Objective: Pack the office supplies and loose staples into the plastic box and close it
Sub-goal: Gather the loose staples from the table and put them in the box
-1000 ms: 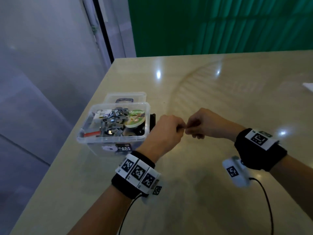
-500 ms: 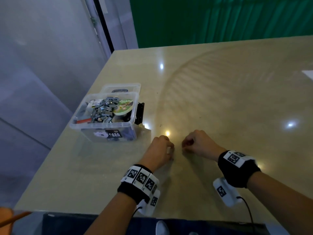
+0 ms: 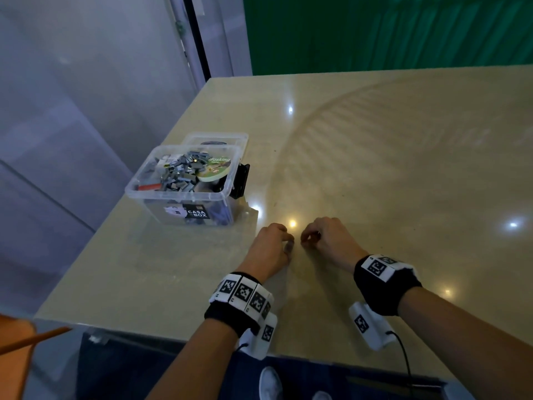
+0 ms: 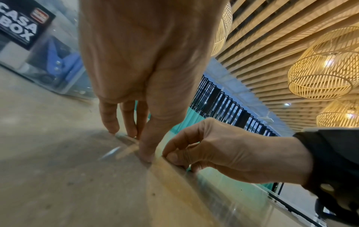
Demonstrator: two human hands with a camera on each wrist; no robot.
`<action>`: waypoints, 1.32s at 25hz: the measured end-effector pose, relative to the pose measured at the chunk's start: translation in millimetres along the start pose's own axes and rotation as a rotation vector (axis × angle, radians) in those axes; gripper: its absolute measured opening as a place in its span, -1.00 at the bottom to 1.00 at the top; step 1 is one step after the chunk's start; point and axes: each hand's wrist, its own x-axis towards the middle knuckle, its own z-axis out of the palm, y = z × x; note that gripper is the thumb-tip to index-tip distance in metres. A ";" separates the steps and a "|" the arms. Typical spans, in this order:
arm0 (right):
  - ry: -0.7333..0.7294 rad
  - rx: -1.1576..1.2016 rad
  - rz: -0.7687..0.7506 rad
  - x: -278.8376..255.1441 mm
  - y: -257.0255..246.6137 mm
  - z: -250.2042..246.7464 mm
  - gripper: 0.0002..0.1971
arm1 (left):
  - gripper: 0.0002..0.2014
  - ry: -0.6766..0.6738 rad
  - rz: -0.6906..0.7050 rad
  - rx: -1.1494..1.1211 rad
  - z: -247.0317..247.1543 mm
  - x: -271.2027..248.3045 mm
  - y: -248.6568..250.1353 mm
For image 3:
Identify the black window post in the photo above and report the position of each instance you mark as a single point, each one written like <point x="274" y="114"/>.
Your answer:
<point x="198" y="37"/>

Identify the red stapler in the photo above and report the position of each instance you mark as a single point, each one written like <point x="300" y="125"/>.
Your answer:
<point x="148" y="186"/>

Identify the transparent storage box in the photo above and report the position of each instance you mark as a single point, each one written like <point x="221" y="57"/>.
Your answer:
<point x="146" y="195"/>

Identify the person's right hand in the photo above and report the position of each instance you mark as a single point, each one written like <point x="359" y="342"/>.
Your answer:
<point x="333" y="239"/>

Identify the person's right forearm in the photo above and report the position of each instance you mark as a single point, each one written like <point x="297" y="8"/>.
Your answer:
<point x="466" y="337"/>

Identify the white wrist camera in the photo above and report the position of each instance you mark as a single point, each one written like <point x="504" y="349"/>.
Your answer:
<point x="260" y="337"/>
<point x="371" y="325"/>

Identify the person's white shoe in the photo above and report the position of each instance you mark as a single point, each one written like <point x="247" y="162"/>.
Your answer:
<point x="271" y="383"/>
<point x="322" y="395"/>

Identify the green curtain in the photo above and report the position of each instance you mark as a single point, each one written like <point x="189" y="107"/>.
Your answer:
<point x="383" y="29"/>

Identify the transparent box lid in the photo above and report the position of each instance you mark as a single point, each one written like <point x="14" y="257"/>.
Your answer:
<point x="233" y="139"/>

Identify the person's left hand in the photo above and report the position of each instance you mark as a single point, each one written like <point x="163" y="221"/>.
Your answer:
<point x="266" y="250"/>

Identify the person's left forearm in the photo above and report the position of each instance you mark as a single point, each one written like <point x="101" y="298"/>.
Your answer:
<point x="187" y="366"/>

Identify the orange chair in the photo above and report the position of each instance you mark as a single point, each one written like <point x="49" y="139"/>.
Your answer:
<point x="17" y="354"/>

